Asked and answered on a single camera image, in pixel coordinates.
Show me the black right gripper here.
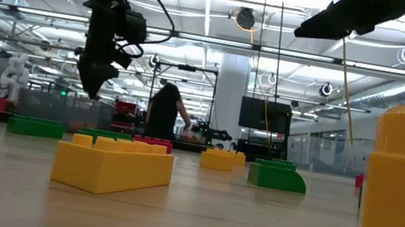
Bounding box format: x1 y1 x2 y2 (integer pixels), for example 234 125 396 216
292 0 405 57

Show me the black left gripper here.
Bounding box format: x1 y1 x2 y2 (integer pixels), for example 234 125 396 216
67 0 142 106

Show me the green rectangular block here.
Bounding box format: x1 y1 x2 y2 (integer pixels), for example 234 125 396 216
76 125 134 150
5 112 67 143

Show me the red six-stud block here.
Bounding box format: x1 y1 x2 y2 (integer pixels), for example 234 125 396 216
131 133 175 155

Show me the yellow four-stud block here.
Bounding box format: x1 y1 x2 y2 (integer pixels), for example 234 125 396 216
198 147 237 174

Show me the red rectangular block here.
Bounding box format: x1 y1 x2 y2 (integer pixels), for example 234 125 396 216
354 172 365 190

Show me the green curved block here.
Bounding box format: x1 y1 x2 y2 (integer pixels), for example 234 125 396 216
246 153 311 196

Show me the long ceiling light bar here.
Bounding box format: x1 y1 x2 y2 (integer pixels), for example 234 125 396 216
146 27 172 37
16 5 90 24
260 45 336 65
354 61 405 76
176 31 255 51

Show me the red tool cabinet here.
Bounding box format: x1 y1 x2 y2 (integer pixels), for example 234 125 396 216
111 99 139 135

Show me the grey translucent bin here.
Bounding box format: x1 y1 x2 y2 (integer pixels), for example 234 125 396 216
15 86 118 139

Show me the person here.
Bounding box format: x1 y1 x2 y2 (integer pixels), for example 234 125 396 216
142 79 198 145

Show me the white robot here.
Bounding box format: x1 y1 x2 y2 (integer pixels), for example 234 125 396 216
0 50 34 105

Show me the white square pillar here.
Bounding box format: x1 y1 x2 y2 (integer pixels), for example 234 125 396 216
207 53 254 151

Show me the black monitor cart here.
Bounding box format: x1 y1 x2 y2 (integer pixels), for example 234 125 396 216
233 95 296 161

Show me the clear plastic bin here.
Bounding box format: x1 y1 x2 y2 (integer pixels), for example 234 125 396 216
283 126 372 182

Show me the black ceiling cable reel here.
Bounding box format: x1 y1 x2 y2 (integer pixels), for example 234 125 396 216
233 6 258 32
319 81 335 98
147 53 162 69

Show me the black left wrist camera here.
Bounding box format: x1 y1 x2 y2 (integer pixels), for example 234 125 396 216
118 8 151 50

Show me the thin black hanging cable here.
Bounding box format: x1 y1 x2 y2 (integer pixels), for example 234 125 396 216
247 0 272 98

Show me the yellow hanging cable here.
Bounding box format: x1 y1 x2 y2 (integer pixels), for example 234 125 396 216
324 37 371 147

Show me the black frame robot station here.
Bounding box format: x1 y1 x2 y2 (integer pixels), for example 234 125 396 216
142 59 220 148

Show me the black left camera cable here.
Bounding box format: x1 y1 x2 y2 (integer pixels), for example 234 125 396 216
95 0 181 64

